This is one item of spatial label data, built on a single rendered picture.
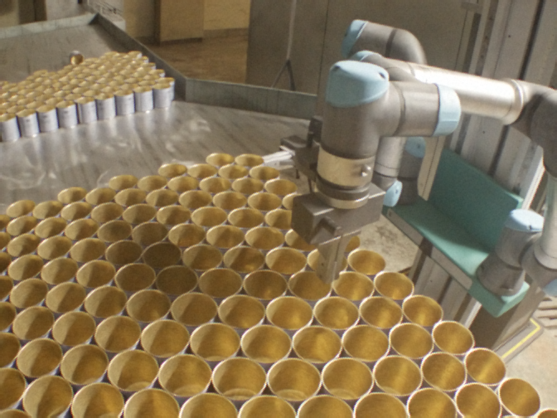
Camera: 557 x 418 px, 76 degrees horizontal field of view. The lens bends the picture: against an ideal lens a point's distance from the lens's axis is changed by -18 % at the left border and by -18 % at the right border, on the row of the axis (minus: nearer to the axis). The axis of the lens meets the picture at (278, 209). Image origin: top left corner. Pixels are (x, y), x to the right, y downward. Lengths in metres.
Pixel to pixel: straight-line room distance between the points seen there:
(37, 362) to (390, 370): 0.51
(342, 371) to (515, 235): 0.71
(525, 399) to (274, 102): 1.22
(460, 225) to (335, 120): 1.01
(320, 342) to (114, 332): 0.30
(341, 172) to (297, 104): 0.97
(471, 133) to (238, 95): 0.81
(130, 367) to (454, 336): 0.49
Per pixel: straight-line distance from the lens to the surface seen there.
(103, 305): 0.71
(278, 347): 0.63
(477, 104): 0.79
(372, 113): 0.51
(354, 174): 0.54
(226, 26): 8.26
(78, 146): 1.36
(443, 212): 1.51
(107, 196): 0.95
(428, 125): 0.57
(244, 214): 0.84
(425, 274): 1.72
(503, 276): 1.24
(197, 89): 1.58
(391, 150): 1.15
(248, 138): 1.32
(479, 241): 1.44
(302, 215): 0.56
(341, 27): 3.22
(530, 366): 2.46
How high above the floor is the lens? 1.64
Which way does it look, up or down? 34 degrees down
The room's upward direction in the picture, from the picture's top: 6 degrees clockwise
